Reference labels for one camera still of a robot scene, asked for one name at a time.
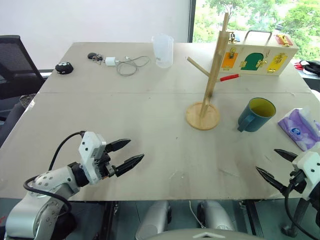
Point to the black mesh office chair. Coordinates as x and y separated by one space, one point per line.
15 65

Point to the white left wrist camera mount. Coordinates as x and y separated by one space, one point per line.
87 150

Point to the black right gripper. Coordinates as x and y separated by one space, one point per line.
297 182

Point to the black and red bag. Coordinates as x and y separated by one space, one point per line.
310 67

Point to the wooden lock box colourful doors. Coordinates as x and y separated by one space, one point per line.
250 53

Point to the silver rounded robot leg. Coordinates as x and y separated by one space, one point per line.
156 217
216 215

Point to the white charger plug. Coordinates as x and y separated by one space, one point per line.
110 61

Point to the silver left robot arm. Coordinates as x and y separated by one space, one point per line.
50 180

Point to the dark teal mug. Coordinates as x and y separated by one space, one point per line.
252 122

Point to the small black key fob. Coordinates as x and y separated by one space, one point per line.
93 55

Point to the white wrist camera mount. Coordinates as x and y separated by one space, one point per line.
87 150
310 170

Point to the clear plastic measuring cup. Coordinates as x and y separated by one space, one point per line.
163 53

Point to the dark window frame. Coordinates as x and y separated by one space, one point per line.
191 21

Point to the wooden mug tree stand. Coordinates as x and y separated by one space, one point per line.
202 117

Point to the purple tissue pack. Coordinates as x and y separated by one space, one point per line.
298 130

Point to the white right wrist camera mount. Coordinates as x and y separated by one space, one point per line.
310 170

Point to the grey metal stand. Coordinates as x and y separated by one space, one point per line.
298 215

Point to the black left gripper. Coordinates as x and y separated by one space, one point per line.
106 170

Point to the black round device white buttons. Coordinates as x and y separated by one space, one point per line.
64 68

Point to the grey robot torso top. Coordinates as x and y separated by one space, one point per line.
202 235

